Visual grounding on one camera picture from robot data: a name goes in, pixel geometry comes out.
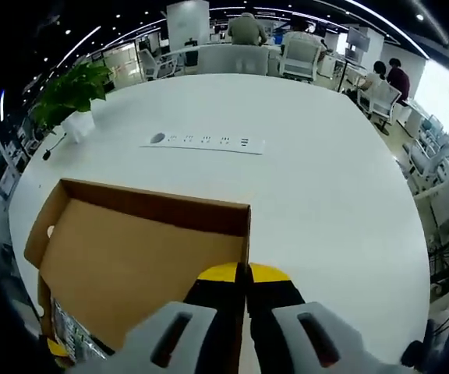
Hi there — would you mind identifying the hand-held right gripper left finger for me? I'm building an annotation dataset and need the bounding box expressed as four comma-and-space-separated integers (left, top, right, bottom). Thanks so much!
91, 261, 248, 374

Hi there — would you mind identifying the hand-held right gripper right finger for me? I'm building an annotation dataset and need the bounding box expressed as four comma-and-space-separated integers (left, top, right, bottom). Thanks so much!
246, 263, 384, 374

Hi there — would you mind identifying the brown cardboard shoe box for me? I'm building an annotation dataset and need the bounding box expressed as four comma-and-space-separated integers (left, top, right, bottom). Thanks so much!
23, 178, 253, 369

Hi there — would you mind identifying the white table socket strip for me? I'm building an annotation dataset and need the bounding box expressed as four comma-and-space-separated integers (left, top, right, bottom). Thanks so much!
138, 130, 266, 155

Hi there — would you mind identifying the row of white office chairs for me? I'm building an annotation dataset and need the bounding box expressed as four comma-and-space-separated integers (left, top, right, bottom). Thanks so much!
401, 112, 449, 242

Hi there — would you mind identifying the white swivel chair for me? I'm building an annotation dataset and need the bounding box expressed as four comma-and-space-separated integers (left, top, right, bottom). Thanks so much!
356, 79, 403, 136
196, 45, 270, 76
136, 48, 179, 82
278, 38, 322, 82

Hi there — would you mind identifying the green plant in white pot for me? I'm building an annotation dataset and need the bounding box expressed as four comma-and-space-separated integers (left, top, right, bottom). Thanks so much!
29, 62, 113, 143

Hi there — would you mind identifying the monitor on stand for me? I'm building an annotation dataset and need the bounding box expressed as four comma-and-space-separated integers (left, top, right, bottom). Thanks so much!
345, 26, 371, 60

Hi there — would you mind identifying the black plug cable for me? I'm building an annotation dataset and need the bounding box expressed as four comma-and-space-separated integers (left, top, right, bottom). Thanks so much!
42, 132, 69, 161

